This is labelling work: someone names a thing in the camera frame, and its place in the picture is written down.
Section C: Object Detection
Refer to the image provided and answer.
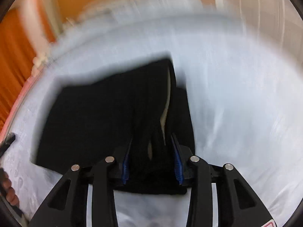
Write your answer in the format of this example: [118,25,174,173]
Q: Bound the black pants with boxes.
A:
[33,55,195,195]

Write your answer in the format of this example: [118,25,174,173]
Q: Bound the person left hand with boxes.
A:
[1,168,20,207]

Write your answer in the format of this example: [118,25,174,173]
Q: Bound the orange curtain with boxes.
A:
[1,8,55,129]

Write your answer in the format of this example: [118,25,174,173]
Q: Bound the butterfly print bed sheet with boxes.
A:
[3,14,302,226]

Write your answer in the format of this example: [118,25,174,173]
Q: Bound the white wardrobe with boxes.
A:
[215,0,302,45]

